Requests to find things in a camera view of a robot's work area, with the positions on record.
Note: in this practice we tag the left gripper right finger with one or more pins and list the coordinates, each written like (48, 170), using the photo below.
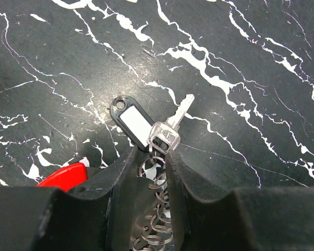
(207, 217)

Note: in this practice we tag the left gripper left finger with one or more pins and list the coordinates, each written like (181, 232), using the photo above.
(95, 215)

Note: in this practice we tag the red handled keyring holder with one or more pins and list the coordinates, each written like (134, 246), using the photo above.
(151, 227)

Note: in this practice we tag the black key tag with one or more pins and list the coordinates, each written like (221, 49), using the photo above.
(129, 115)

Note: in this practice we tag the silver key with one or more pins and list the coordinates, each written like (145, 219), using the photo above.
(167, 131)

